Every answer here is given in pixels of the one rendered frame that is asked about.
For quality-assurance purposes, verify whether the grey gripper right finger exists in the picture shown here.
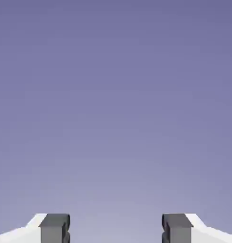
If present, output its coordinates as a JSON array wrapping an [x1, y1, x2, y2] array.
[[161, 213, 232, 243]]

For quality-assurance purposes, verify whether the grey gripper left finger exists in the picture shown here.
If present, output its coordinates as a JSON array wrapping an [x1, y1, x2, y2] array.
[[0, 213, 71, 243]]

